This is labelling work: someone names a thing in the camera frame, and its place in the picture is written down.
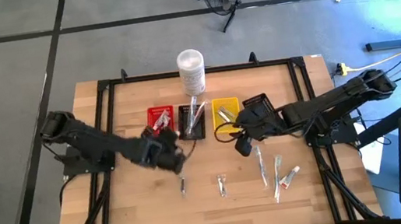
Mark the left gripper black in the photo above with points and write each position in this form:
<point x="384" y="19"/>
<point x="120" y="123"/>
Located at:
<point x="164" y="146"/>

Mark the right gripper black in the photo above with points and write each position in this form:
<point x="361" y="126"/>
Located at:
<point x="259" y="122"/>

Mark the small clear sachet packet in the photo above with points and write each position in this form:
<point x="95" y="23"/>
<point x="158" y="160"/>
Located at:
<point x="222" y="186"/>
<point x="183" y="187"/>

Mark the small silver sachet packet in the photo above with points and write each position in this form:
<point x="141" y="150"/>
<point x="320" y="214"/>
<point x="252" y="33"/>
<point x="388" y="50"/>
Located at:
<point x="223" y="117"/>
<point x="229" y="112"/>

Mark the black plastic mesh basket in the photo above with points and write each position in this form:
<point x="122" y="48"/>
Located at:
<point x="203" y="132"/>
<point x="258" y="100"/>

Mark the small white toothpaste tube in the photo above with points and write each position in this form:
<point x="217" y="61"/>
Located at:
<point x="164" y="118"/>
<point x="157" y="125"/>

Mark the white toothpaste tube red cap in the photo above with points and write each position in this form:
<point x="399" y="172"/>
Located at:
<point x="289" y="177"/>

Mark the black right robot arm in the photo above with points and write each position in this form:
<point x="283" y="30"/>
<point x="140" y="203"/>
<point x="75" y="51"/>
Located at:
<point x="332" y="101"/>

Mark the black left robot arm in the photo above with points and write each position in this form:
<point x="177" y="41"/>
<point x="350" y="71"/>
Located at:
<point x="90" y="141"/>

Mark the wrapped green travel toothbrush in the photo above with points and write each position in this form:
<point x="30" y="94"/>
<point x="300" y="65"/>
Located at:
<point x="277" y="180"/>

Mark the yellow plastic mesh basket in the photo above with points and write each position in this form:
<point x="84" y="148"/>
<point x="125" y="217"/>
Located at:
<point x="232" y="103"/>

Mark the red plastic mesh basket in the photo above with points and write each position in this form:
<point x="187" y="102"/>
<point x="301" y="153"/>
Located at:
<point x="150" y="115"/>

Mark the white wipes canister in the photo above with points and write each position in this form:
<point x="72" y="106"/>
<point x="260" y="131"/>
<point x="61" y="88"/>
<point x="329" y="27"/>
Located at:
<point x="192" y="74"/>

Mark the black gantry leg struts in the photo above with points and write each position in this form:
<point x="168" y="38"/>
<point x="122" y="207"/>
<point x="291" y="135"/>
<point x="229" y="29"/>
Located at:
<point x="342" y="186"/>
<point x="93" y="217"/>

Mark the yellow power plug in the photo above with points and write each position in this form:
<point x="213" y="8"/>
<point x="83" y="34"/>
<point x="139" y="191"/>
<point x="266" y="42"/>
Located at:
<point x="341" y="68"/>

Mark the small pale floor object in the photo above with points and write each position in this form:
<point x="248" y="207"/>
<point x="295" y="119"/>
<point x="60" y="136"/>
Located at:
<point x="337" y="0"/>

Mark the black desk foot bar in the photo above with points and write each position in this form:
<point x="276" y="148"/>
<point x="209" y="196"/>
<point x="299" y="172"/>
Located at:
<point x="387" y="45"/>

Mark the black aluminium table frame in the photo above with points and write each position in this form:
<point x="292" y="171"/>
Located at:
<point x="237" y="66"/>

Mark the black frame clamp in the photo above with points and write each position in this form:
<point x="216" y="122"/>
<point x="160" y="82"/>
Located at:
<point x="253" y="57"/>
<point x="123" y="75"/>

